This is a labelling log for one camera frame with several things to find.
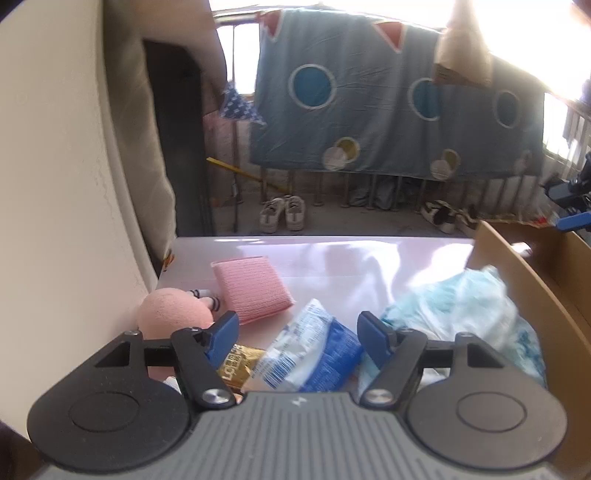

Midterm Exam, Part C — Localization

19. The black door frame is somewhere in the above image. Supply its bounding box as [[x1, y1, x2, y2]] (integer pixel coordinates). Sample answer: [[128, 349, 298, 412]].
[[143, 39, 215, 237]]

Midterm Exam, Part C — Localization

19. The blue blanket with circles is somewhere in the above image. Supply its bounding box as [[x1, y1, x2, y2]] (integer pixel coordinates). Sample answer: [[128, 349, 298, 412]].
[[249, 7, 546, 181]]

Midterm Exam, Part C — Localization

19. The beige curtain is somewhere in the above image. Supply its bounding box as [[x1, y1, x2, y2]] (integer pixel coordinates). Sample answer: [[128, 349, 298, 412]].
[[102, 0, 227, 278]]

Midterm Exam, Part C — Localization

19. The pink round plush toy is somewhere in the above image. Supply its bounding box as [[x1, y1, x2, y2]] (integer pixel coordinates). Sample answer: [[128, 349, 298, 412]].
[[137, 287, 222, 384]]

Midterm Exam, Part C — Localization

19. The blue white wipes packet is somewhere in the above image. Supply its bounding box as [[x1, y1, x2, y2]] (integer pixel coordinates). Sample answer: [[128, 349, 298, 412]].
[[242, 298, 365, 394]]

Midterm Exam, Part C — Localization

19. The gold snack packet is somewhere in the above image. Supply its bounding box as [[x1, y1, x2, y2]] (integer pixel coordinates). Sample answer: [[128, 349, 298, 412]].
[[216, 344, 266, 394]]

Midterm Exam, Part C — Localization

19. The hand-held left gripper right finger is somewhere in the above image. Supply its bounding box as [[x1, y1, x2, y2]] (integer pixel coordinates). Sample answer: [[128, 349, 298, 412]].
[[357, 311, 506, 411]]

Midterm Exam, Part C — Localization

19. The yellow stick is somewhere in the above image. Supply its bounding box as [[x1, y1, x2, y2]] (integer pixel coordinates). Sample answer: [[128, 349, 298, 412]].
[[206, 157, 291, 193]]

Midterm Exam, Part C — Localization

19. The grey hanging cloth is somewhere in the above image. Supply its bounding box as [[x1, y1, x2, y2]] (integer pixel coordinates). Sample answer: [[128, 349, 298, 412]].
[[347, 174, 400, 210]]

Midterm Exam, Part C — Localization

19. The metal balcony railing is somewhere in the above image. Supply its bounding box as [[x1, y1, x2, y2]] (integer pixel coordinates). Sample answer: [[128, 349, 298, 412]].
[[208, 18, 591, 232]]

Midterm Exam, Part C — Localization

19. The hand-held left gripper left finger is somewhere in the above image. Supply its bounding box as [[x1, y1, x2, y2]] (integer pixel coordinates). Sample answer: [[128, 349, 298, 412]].
[[95, 311, 241, 411]]

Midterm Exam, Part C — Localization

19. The light blue plastic bag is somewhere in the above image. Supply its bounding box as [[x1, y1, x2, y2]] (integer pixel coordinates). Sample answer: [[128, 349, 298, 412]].
[[358, 265, 548, 398]]

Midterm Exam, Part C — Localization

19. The blue star-print cloth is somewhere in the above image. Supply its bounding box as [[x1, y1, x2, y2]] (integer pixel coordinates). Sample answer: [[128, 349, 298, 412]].
[[218, 82, 269, 127]]

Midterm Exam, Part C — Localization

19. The brown cardboard box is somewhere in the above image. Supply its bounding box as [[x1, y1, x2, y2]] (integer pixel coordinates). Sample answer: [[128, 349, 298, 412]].
[[466, 220, 591, 462]]

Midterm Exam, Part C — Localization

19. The beige hanging cloth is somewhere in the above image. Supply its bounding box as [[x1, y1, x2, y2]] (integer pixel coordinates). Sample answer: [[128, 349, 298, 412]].
[[434, 0, 495, 88]]

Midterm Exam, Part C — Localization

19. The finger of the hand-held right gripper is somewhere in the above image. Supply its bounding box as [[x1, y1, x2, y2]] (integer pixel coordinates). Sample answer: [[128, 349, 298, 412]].
[[555, 213, 591, 232], [542, 178, 591, 208]]

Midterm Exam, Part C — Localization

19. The pink sponge pad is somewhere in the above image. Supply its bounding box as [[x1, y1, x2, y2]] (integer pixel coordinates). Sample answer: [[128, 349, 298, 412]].
[[211, 255, 296, 325]]

